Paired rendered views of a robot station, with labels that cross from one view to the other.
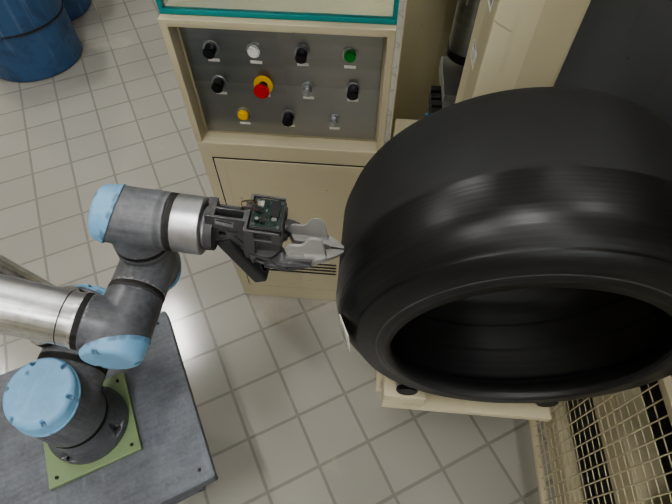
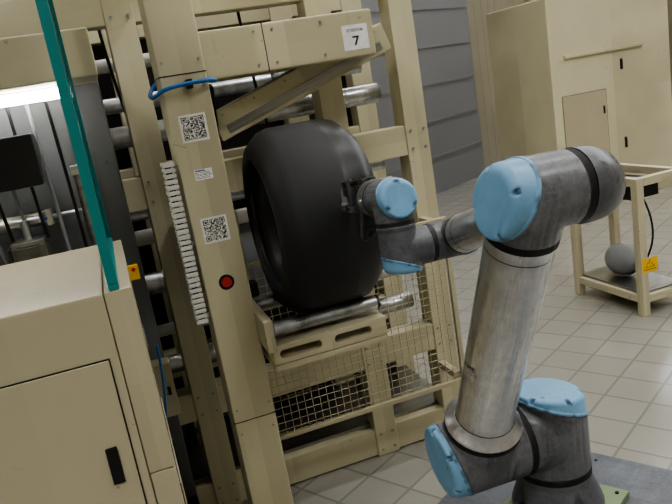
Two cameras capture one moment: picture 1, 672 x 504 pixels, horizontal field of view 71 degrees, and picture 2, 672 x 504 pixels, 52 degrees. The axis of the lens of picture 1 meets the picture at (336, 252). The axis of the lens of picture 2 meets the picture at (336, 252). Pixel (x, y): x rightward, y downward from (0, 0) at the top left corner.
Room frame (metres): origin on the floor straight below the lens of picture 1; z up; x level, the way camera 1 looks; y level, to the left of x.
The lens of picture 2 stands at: (1.17, 1.68, 1.56)
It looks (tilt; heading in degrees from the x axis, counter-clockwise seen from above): 14 degrees down; 248
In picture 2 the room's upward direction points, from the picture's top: 10 degrees counter-clockwise
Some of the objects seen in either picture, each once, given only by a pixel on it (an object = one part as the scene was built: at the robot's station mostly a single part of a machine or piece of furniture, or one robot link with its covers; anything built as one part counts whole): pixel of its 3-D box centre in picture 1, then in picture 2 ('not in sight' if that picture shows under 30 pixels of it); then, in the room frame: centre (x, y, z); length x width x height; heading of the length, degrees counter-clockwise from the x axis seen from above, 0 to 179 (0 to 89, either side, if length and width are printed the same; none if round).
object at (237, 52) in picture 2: not in sight; (277, 47); (0.33, -0.59, 1.71); 0.61 x 0.25 x 0.15; 175
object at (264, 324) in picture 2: not in sight; (256, 318); (0.66, -0.32, 0.90); 0.40 x 0.03 x 0.10; 85
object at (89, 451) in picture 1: (81, 419); (556, 483); (0.33, 0.62, 0.67); 0.19 x 0.19 x 0.10
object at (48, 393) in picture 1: (57, 399); (546, 425); (0.33, 0.62, 0.80); 0.17 x 0.15 x 0.18; 174
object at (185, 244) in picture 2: not in sight; (186, 243); (0.83, -0.28, 1.19); 0.05 x 0.04 x 0.48; 85
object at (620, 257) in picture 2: not in sight; (626, 235); (-1.94, -1.35, 0.40); 0.60 x 0.35 x 0.80; 85
